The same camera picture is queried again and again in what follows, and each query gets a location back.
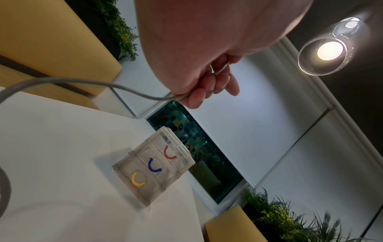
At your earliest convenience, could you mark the glass pendant lamp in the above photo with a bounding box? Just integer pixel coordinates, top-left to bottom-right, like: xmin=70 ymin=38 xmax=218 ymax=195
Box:
xmin=297 ymin=16 xmax=370 ymax=76

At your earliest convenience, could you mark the green plant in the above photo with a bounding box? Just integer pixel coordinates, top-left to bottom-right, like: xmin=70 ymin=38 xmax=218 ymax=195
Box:
xmin=242 ymin=186 xmax=369 ymax=242
xmin=89 ymin=0 xmax=140 ymax=62

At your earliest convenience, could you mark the yellow bench right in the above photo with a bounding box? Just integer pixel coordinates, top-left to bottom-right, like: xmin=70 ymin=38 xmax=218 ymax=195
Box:
xmin=204 ymin=204 xmax=270 ymax=242

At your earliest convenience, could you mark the translucent plastic drawer box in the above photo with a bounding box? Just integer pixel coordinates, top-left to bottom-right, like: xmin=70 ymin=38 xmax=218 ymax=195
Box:
xmin=112 ymin=126 xmax=197 ymax=208

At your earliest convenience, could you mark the white table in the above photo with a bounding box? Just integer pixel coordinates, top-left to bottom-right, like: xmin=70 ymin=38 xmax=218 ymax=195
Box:
xmin=0 ymin=86 xmax=207 ymax=242

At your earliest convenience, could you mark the glass window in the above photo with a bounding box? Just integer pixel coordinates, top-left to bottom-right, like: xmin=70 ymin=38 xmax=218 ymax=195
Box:
xmin=146 ymin=100 xmax=245 ymax=205

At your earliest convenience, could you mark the yellow bench seat cushion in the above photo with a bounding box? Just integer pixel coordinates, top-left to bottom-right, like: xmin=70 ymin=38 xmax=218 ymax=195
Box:
xmin=0 ymin=65 xmax=101 ymax=111

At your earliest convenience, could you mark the person's left hand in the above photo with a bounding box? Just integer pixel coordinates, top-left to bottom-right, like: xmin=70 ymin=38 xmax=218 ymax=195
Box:
xmin=134 ymin=0 xmax=315 ymax=110

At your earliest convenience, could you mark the yellow bench backrest cushion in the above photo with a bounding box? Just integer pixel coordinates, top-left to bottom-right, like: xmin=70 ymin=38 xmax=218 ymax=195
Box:
xmin=0 ymin=0 xmax=124 ymax=96

